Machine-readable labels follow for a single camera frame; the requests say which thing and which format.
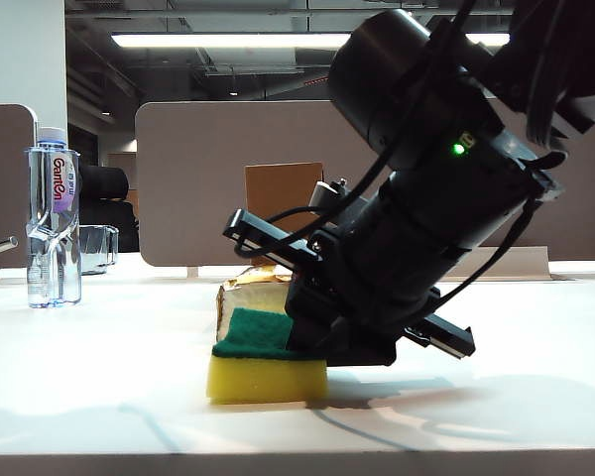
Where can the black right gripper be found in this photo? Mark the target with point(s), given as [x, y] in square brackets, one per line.
[357, 292]

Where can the yellow sponge green scouring top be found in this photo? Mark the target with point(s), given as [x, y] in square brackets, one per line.
[263, 379]

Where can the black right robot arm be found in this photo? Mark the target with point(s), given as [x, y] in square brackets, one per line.
[401, 74]

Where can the clear Ganten water bottle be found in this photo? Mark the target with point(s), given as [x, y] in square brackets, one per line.
[54, 238]

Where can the crumpled paper bread bag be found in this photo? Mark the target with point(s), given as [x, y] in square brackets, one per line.
[250, 297]

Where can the brown cardboard box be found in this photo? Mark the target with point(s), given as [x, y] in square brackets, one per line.
[277, 193]

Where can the wide grey desk partition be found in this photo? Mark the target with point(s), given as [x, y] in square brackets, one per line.
[203, 173]

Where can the clear glass cup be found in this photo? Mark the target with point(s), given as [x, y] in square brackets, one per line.
[96, 248]

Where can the long ceiling light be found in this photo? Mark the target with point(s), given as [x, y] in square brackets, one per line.
[203, 40]

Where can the narrow grey desk partition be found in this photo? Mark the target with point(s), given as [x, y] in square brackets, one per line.
[5, 173]

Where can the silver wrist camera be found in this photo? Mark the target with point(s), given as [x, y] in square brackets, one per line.
[322, 191]

